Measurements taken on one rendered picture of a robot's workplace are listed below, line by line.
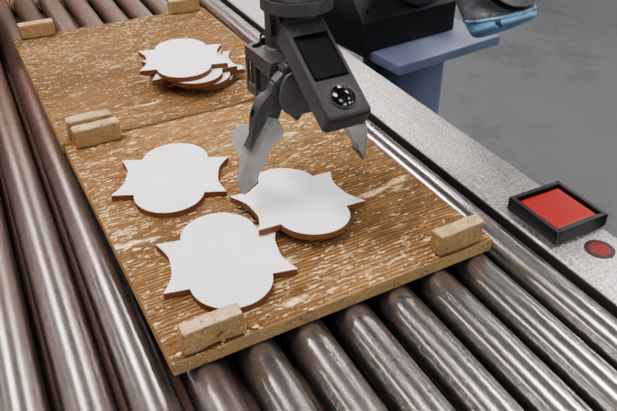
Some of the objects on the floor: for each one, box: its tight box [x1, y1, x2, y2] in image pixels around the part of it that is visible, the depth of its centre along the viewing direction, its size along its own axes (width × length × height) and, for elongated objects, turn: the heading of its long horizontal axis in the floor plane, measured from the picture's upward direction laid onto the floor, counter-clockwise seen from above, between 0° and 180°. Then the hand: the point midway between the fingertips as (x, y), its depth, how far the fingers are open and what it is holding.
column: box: [335, 18, 499, 115], centre depth 163 cm, size 38×38×87 cm
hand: (308, 180), depth 73 cm, fingers open, 14 cm apart
